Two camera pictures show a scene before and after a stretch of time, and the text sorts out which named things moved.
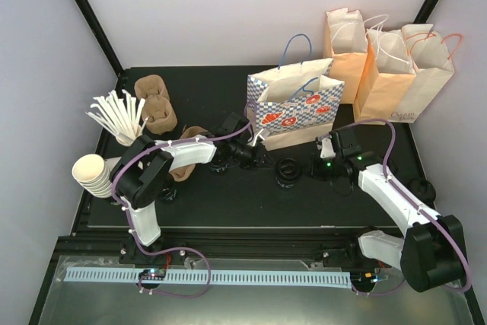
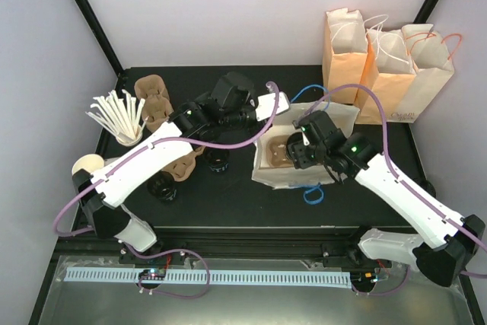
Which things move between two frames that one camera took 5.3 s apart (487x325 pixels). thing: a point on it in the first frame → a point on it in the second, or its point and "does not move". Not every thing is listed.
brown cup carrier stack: (153, 92) does not move
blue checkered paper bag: (297, 105) → (279, 177)
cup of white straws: (121, 115) does not move
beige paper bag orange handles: (434, 68) does not move
